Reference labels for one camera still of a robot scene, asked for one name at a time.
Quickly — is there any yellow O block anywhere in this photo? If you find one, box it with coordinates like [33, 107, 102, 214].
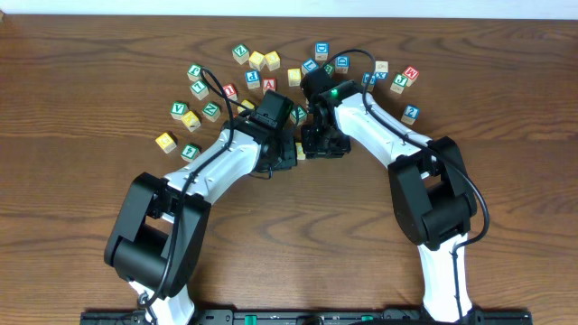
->
[295, 143, 306, 161]

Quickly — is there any green B block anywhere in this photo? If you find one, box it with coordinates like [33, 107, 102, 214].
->
[324, 64, 335, 77]

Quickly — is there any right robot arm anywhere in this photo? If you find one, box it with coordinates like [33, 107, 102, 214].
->
[301, 78, 486, 322]

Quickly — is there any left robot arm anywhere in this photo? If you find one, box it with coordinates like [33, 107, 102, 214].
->
[104, 117, 297, 324]

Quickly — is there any green V block centre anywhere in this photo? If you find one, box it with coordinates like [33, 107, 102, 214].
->
[290, 106, 308, 126]

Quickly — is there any green v block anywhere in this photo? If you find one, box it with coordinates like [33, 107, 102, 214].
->
[170, 101, 189, 120]
[290, 106, 308, 126]

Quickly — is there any yellow C block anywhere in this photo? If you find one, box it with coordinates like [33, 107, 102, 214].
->
[238, 99, 255, 113]

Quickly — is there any red A block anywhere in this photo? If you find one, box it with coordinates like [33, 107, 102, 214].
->
[262, 78, 276, 94]

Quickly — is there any yellow centre block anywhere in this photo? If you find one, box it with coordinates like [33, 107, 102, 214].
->
[287, 69, 302, 87]

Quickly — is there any red U block left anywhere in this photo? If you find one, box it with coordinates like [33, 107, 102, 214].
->
[223, 83, 238, 101]

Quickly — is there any blue P block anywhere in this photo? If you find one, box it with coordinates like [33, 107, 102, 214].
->
[245, 70, 261, 89]

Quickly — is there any green N block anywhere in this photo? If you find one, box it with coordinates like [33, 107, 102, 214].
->
[202, 102, 221, 122]

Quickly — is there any blue 5 block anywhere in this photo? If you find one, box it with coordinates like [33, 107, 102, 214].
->
[361, 72, 377, 92]

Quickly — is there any blue D block right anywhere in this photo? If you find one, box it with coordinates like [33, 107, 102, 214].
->
[334, 55, 350, 74]

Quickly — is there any blue d block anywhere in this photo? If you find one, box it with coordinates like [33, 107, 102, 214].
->
[334, 55, 350, 74]
[314, 42, 329, 61]

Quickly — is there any green 4 block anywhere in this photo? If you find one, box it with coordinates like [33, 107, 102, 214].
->
[181, 144, 200, 163]

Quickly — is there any blue D block top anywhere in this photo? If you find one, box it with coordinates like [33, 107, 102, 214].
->
[314, 42, 329, 61]

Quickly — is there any yellow block top right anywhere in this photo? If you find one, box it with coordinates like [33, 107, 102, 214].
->
[265, 51, 281, 71]

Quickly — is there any yellow K block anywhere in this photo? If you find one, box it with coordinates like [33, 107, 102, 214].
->
[181, 111, 201, 132]

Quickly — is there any yellow S block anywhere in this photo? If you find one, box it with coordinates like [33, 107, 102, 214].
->
[248, 51, 266, 71]

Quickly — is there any blue 2 block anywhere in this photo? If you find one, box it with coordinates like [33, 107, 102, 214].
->
[401, 105, 420, 125]

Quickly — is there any white X block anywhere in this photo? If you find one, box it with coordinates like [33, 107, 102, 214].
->
[375, 60, 388, 80]

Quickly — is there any green J block right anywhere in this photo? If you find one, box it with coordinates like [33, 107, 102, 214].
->
[390, 74, 409, 94]

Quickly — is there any green j block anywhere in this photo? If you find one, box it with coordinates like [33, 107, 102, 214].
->
[390, 74, 409, 94]
[187, 64, 202, 82]

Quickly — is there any green 7 block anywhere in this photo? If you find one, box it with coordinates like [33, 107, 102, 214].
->
[190, 80, 209, 100]

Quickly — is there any green Z block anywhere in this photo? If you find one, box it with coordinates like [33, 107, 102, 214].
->
[232, 43, 250, 65]

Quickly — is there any green V block left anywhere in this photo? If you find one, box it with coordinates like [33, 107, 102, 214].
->
[170, 101, 189, 120]

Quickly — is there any yellow G block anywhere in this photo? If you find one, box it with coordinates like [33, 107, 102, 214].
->
[155, 132, 177, 153]

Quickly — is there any red M block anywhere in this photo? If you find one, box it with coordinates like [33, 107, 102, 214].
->
[403, 66, 419, 87]

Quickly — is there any green J block left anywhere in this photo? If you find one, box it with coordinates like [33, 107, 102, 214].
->
[187, 64, 202, 82]

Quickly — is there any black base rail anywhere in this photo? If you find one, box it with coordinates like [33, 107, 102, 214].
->
[79, 307, 534, 325]

